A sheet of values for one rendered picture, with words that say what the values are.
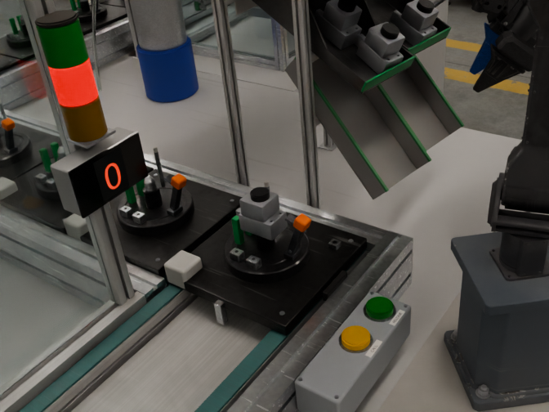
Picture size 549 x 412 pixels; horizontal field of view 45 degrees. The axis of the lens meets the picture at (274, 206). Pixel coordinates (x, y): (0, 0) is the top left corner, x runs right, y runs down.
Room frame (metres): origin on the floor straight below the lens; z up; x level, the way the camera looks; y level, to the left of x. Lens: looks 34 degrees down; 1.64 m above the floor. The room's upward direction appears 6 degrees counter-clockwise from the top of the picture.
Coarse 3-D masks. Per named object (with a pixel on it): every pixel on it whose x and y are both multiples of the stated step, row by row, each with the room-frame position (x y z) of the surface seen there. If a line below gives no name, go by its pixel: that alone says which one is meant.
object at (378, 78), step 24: (264, 0) 1.13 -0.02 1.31; (288, 0) 1.09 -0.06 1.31; (312, 0) 1.18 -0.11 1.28; (360, 0) 1.13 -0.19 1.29; (288, 24) 1.09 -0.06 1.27; (312, 24) 1.05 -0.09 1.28; (360, 24) 1.13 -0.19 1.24; (312, 48) 1.05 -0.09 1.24; (336, 48) 1.06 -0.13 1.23; (360, 72) 1.02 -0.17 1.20; (384, 72) 1.00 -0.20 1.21
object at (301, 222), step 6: (288, 216) 0.82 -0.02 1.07; (300, 216) 0.81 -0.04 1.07; (306, 216) 0.81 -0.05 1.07; (288, 222) 0.82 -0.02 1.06; (294, 222) 0.81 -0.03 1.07; (300, 222) 0.80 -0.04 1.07; (306, 222) 0.80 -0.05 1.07; (300, 228) 0.80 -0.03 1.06; (306, 228) 0.80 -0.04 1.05; (294, 234) 0.81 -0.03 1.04; (300, 234) 0.80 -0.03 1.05; (294, 240) 0.81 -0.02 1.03; (300, 240) 0.82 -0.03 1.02; (288, 246) 0.82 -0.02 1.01; (294, 246) 0.81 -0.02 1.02; (288, 252) 0.82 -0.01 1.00; (294, 252) 0.82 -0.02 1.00
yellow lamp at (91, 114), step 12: (60, 108) 0.77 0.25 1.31; (72, 108) 0.76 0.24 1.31; (84, 108) 0.76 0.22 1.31; (96, 108) 0.77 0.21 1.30; (72, 120) 0.76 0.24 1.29; (84, 120) 0.76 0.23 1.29; (96, 120) 0.77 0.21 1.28; (72, 132) 0.76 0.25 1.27; (84, 132) 0.76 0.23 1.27; (96, 132) 0.77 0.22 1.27
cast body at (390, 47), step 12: (384, 24) 1.03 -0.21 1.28; (360, 36) 1.07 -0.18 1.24; (372, 36) 1.03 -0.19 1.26; (384, 36) 1.02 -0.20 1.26; (396, 36) 1.02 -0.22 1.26; (360, 48) 1.05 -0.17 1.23; (372, 48) 1.03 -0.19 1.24; (384, 48) 1.01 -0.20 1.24; (396, 48) 1.02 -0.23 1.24; (372, 60) 1.03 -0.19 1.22; (384, 60) 1.01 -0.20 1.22; (396, 60) 1.02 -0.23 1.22
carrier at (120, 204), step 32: (128, 192) 1.03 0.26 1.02; (160, 192) 1.06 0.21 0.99; (192, 192) 1.08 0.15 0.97; (224, 192) 1.06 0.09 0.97; (128, 224) 0.96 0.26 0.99; (160, 224) 0.95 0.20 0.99; (192, 224) 0.97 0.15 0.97; (224, 224) 0.98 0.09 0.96; (128, 256) 0.90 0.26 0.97; (160, 256) 0.89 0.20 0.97
